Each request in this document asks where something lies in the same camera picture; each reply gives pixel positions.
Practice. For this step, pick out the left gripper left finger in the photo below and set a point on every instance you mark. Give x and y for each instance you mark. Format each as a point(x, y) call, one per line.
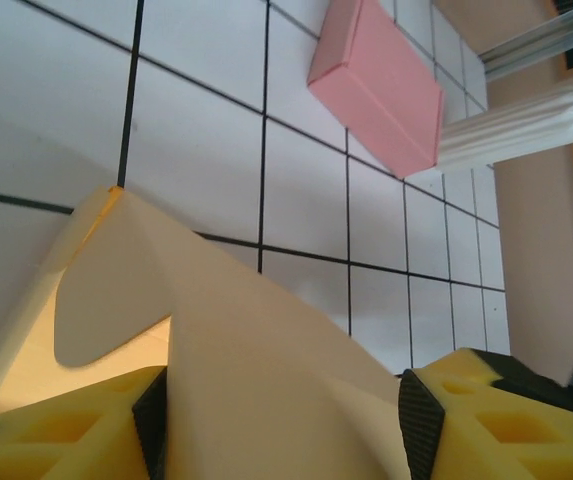
point(56, 440)

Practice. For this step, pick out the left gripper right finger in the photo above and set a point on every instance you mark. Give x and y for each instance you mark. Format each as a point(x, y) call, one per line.
point(506, 440)

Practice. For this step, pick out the yellow paper box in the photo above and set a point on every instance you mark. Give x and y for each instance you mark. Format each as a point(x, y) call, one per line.
point(241, 350)

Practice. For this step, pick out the pink paper box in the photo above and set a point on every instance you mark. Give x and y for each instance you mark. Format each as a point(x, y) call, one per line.
point(381, 90)

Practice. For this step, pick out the white ribbed vase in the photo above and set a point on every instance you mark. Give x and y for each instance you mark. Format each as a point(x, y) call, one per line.
point(516, 125)

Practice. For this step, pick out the aluminium frame post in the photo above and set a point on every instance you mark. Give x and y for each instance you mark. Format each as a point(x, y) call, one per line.
point(541, 45)

